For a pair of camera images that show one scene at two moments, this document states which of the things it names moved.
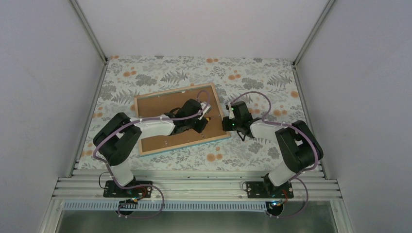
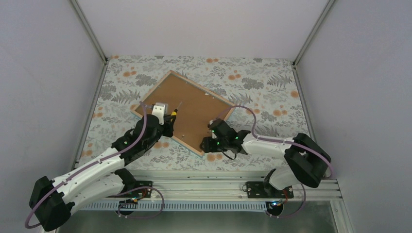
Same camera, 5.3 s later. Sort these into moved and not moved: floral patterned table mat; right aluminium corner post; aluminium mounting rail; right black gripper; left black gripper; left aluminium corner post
Moved: left black gripper; right black gripper
Not moved: floral patterned table mat; left aluminium corner post; right aluminium corner post; aluminium mounting rail
